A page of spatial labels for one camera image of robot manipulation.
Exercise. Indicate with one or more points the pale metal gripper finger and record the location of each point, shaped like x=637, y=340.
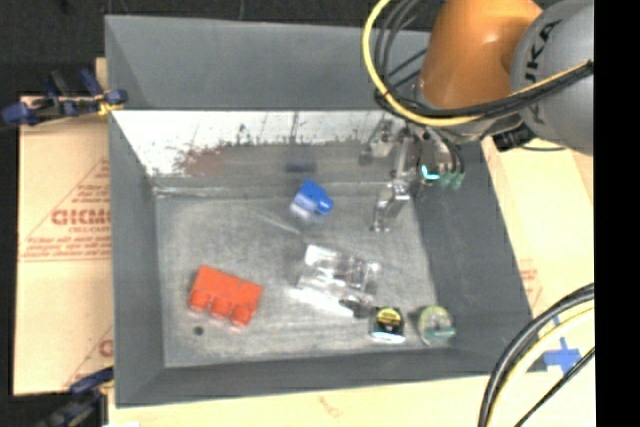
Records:
x=386, y=210
x=376, y=145

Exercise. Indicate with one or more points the blue toy block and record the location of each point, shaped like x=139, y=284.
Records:
x=311, y=200

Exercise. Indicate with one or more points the clear plastic packet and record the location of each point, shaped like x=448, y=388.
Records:
x=337, y=275

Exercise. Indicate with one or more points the yellow and black tape measure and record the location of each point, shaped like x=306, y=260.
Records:
x=387, y=324

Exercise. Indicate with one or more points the grey metal bin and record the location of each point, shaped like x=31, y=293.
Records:
x=280, y=65

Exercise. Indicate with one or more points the clear green round container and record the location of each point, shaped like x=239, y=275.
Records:
x=436, y=325

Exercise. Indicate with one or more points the orange toy block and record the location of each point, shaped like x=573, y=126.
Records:
x=225, y=295

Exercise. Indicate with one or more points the brown cardboard board red print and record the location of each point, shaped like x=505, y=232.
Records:
x=60, y=265

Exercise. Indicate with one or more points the black cylinder on white bracket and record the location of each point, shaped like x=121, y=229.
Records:
x=511, y=138

